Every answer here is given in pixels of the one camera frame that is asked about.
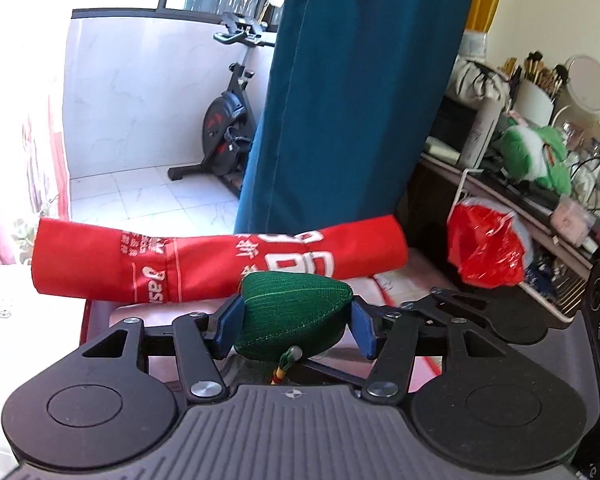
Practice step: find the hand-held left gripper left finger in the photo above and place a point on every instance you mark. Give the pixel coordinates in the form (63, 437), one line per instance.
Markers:
(227, 327)

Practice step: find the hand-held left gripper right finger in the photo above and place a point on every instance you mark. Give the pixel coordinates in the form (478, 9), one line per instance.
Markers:
(364, 330)

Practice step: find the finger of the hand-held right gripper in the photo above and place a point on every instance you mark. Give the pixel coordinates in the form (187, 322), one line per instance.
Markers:
(442, 300)

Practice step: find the green fabric sachet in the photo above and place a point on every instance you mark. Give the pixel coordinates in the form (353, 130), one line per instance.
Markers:
(290, 310)

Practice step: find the red strawberry cardboard box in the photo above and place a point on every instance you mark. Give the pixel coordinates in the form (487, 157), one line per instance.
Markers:
(145, 312)

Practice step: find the red cloth bag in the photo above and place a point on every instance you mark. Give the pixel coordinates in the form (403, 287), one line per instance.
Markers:
(105, 260)

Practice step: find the red plastic bag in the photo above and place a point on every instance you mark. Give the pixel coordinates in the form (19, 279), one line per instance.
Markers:
(485, 245)

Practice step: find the dark wooden desk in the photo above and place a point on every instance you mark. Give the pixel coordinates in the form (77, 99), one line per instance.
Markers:
(430, 185)

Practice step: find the pink pouch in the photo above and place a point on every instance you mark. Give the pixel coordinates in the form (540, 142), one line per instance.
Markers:
(570, 212)

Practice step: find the white book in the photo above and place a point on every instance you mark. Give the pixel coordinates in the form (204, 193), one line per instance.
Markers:
(440, 147)

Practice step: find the white spray bottle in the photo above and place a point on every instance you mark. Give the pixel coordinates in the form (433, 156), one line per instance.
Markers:
(477, 132)

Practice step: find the green plush toy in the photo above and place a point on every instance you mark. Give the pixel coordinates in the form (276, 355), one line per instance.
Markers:
(535, 152)

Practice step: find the black box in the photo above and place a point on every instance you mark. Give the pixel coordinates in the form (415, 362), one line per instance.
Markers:
(452, 120)

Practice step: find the black exercise bike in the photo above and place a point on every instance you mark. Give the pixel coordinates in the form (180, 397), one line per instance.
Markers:
(225, 130)

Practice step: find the blue curtain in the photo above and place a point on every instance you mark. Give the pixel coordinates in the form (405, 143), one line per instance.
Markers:
(350, 110)

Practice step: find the white brush holder cup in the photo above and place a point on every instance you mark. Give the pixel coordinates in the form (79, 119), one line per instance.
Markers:
(532, 102)

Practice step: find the bunch of makeup brushes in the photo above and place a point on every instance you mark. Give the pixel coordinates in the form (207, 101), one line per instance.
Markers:
(537, 70)

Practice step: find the white round container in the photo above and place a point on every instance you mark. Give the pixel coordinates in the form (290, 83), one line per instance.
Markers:
(474, 44)

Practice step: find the round white mirror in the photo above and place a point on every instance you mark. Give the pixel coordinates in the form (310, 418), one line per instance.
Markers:
(587, 85)

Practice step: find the red patterned curtain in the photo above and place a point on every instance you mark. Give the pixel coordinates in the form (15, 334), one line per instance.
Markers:
(10, 185)

